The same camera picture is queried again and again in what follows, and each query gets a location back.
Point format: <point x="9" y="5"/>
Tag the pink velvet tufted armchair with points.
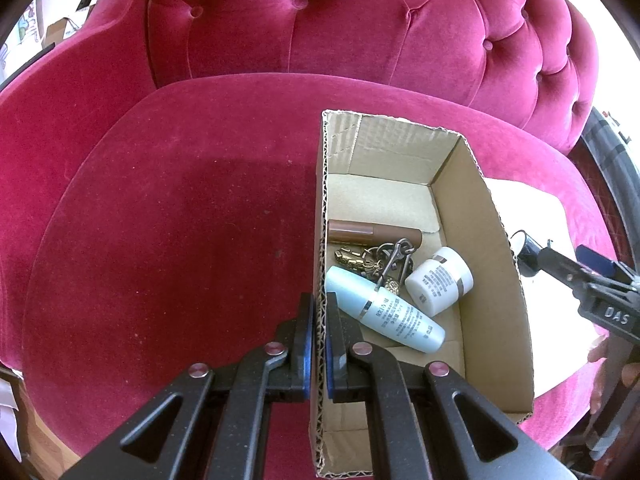
<point x="175" y="210"/>

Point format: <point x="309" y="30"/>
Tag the brown cosmetic tube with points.
<point x="370" y="232"/>

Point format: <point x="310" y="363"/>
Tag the cardboard box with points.
<point x="480" y="280"/>

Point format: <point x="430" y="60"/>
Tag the small dark blue bottle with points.
<point x="529" y="252"/>

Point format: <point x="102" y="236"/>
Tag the person's right hand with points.
<point x="597" y="352"/>

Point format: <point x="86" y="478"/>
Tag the white paper sheet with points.
<point x="530" y="210"/>

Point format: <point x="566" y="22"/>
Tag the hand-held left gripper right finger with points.
<point x="331" y="360"/>

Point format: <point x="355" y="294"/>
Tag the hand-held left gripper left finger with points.
<point x="306" y="355"/>

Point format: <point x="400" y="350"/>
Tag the white papers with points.
<point x="7" y="420"/>

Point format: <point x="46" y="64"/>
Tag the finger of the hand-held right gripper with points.
<point x="595" y="260"/>
<point x="567" y="265"/>

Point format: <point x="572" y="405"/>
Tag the light blue cosmetic bottle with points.
<point x="395" y="317"/>

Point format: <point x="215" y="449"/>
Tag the black rubber tire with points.
<point x="612" y="160"/>

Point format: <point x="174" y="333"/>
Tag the white cream jar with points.
<point x="440" y="282"/>

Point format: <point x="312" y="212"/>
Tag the small brown cardboard carton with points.
<point x="57" y="30"/>

